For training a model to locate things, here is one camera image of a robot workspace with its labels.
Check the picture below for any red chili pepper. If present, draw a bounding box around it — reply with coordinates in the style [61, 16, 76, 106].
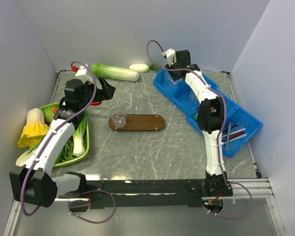
[90, 101, 102, 106]

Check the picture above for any green plastic basket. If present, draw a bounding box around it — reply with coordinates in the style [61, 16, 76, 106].
[40, 103, 89, 168]

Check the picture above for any purple cable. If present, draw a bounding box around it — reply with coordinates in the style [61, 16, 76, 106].
[21, 60, 118, 224]
[147, 40, 254, 219]

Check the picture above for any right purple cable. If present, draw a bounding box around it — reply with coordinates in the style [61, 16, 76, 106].
[147, 40, 254, 219]

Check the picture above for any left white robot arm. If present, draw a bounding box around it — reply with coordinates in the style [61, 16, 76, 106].
[9, 77, 116, 211]

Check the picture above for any black base frame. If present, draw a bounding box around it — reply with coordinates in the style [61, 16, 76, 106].
[61, 179, 233, 209]

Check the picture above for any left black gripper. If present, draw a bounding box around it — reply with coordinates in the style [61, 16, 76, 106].
[79, 76, 115, 109]

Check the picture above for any green napa cabbage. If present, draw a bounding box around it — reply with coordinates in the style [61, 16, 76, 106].
[91, 63, 140, 82]

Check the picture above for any white toothbrush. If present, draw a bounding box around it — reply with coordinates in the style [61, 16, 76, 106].
[222, 128, 246, 138]

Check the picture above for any red toothbrush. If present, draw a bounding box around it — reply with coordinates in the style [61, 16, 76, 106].
[222, 131, 247, 142]

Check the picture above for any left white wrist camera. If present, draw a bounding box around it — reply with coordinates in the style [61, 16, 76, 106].
[71, 64, 92, 82]

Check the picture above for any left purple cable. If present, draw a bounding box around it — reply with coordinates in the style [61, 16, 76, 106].
[21, 60, 118, 224]

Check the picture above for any clear plastic cup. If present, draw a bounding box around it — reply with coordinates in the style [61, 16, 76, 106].
[189, 90, 198, 101]
[110, 107, 127, 128]

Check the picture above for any blue compartment bin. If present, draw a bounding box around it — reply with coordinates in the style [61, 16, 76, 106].
[153, 70, 263, 158]

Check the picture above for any bok choy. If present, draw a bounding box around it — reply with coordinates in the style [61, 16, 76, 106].
[73, 116, 87, 157]

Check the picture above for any pale green cabbage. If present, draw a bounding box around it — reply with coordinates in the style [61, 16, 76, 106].
[15, 147, 37, 167]

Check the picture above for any clear acrylic toothbrush holder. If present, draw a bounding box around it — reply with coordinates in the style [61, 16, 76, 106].
[164, 70, 178, 86]

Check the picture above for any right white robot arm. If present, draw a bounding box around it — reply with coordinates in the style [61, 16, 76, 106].
[162, 49, 228, 197]

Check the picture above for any brown oval wooden tray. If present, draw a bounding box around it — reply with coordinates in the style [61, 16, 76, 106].
[108, 114, 165, 131]

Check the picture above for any yellow white cabbage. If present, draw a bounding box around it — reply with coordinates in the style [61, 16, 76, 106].
[17, 108, 49, 148]

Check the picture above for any white radish with leaves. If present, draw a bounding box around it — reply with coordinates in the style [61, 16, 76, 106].
[129, 64, 161, 73]

